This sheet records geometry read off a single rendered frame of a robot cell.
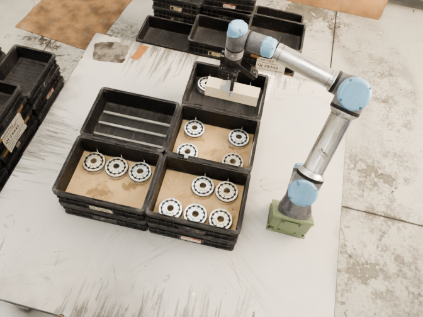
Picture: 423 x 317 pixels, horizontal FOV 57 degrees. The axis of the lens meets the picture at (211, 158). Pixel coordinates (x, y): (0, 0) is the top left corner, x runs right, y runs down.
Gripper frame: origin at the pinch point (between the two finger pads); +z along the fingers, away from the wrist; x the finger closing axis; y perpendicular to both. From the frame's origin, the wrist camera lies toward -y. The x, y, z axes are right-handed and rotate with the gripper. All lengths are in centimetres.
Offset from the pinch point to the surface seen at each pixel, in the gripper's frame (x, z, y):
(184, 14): -131, 72, 58
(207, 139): 12.1, 26.0, 7.2
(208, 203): 45, 26, -1
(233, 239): 59, 25, -16
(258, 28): -119, 60, -1
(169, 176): 36.9, 26.0, 19.3
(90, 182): 49, 26, 52
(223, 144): 12.4, 26.1, -1.1
